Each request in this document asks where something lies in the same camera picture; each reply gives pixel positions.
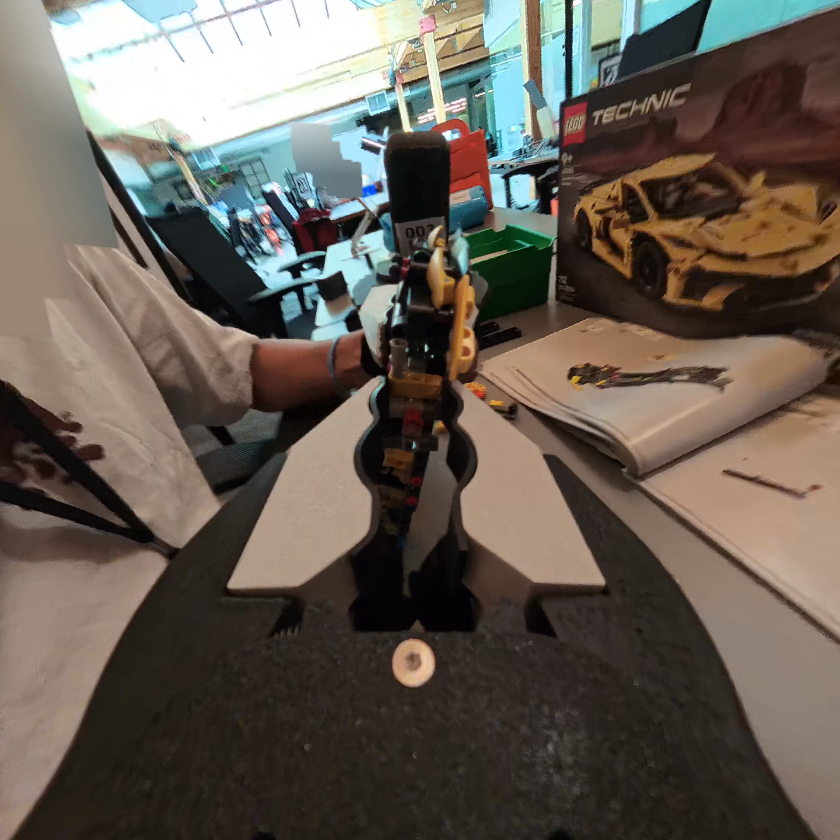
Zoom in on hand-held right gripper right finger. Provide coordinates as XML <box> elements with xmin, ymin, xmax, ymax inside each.
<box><xmin>446</xmin><ymin>381</ymin><xmax>606</xmax><ymax>596</ymax></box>

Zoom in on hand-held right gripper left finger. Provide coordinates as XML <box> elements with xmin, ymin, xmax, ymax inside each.
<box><xmin>226</xmin><ymin>379</ymin><xmax>388</xmax><ymax>593</ymax></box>

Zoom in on lego car chassis model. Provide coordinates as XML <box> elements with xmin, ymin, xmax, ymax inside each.
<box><xmin>373</xmin><ymin>230</ymin><xmax>488</xmax><ymax>593</ymax></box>

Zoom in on pile of loose lego pieces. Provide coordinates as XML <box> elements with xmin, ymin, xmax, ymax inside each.
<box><xmin>469</xmin><ymin>379</ymin><xmax>520</xmax><ymax>419</ymax></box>

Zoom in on lego instruction booklet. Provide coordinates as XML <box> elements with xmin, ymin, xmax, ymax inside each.
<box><xmin>478</xmin><ymin>317</ymin><xmax>840</xmax><ymax>642</ymax></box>

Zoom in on lego set box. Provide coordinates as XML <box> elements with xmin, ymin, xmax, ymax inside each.
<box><xmin>556</xmin><ymin>7</ymin><xmax>840</xmax><ymax>340</ymax></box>

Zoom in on green plastic bin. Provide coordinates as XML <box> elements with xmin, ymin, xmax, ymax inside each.
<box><xmin>459</xmin><ymin>224</ymin><xmax>558</xmax><ymax>323</ymax></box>

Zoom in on red tote bag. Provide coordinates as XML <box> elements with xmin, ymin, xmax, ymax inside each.
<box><xmin>430</xmin><ymin>119</ymin><xmax>494</xmax><ymax>211</ymax></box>

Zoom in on light blue container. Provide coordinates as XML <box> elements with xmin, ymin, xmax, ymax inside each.
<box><xmin>449</xmin><ymin>186</ymin><xmax>490</xmax><ymax>231</ymax></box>

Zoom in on white document stand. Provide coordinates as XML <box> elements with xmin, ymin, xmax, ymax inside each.
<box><xmin>350</xmin><ymin>196</ymin><xmax>389</xmax><ymax>261</ymax></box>

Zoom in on grey mesh office chair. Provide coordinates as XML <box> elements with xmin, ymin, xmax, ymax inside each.
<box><xmin>192</xmin><ymin>425</ymin><xmax>278</xmax><ymax>494</ymax></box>

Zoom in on red office chair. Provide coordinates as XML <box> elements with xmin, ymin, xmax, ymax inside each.
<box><xmin>291</xmin><ymin>215</ymin><xmax>330</xmax><ymax>255</ymax></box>

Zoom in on black office chair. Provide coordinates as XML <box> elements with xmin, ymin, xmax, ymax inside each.
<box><xmin>146</xmin><ymin>209</ymin><xmax>324</xmax><ymax>340</ymax></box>

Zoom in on person's white shirt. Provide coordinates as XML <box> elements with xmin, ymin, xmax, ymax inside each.
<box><xmin>0</xmin><ymin>243</ymin><xmax>261</xmax><ymax>836</ymax></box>

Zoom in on black and white sign board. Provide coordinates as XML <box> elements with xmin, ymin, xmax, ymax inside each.
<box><xmin>87</xmin><ymin>130</ymin><xmax>166</xmax><ymax>278</ymax></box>

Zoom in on black lanyard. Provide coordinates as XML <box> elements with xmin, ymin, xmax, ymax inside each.
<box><xmin>0</xmin><ymin>379</ymin><xmax>177</xmax><ymax>560</ymax></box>

